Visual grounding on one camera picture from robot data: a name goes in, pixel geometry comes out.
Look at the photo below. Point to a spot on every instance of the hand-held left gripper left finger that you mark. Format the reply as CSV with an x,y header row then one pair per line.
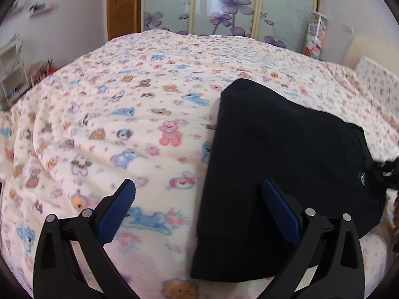
x,y
117,211

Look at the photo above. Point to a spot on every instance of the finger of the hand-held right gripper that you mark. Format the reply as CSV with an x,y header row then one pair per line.
x,y
386,173

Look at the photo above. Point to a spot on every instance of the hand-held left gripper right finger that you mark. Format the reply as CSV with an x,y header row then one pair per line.
x,y
280,211

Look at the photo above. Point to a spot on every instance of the black pants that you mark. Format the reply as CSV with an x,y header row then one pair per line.
x,y
274,168

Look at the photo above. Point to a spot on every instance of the teddy bear printed blanket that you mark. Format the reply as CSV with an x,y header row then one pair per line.
x,y
109,124

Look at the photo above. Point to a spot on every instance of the teddy bear printed pillow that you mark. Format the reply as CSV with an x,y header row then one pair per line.
x,y
378,81

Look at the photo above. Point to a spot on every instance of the cream headboard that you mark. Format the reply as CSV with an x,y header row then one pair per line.
x,y
364,49

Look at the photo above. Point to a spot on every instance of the clear tube of plush toys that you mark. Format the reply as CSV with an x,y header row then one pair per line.
x,y
316,35

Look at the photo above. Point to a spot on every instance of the heap of plush toys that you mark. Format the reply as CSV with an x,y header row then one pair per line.
x,y
43,68

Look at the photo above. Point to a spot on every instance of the wooden door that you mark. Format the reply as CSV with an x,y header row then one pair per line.
x,y
124,6

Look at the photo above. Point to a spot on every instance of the sliding glass wardrobe with flowers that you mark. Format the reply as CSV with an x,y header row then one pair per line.
x,y
227,3

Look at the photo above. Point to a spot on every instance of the wall light switch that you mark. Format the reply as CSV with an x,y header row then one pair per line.
x,y
347,28

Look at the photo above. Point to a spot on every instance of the wall shelf with small ornaments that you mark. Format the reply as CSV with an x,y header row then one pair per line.
x,y
43,8

